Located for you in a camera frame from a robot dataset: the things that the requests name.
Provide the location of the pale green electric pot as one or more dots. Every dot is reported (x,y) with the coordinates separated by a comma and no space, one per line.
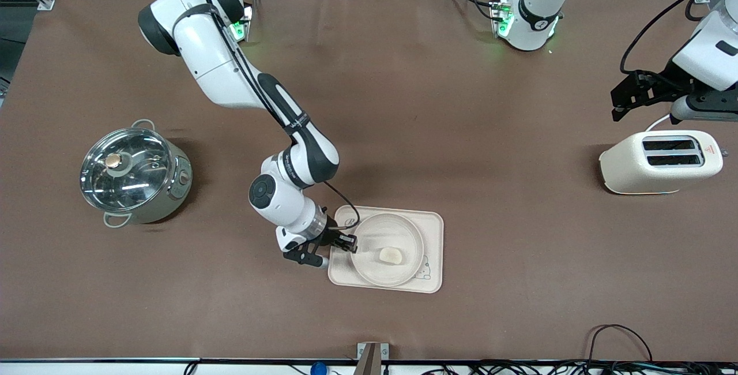
(177,190)

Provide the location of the cream round plate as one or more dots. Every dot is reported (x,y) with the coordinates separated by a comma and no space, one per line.
(380,231)

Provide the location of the cream rabbit print tray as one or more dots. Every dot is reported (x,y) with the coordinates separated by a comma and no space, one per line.
(432,231)

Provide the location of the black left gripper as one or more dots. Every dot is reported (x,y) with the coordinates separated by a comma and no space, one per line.
(659,86)

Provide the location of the blue round knob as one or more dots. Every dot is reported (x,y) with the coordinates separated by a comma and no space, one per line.
(318,369)

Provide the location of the brown table mat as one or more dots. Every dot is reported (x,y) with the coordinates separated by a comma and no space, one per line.
(461,104)

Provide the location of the small white bun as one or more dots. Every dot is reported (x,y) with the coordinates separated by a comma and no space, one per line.
(391,255)

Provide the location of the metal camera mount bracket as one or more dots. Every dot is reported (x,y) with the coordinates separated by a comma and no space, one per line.
(372,357)

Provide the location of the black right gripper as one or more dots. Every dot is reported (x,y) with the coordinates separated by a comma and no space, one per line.
(332,236)

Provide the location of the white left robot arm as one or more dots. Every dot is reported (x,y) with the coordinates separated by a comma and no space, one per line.
(536,20)

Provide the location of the cream two-slot toaster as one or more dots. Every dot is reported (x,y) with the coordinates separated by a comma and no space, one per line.
(634,170)

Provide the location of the glass pot lid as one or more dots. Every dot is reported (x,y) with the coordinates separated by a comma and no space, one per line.
(135,184)

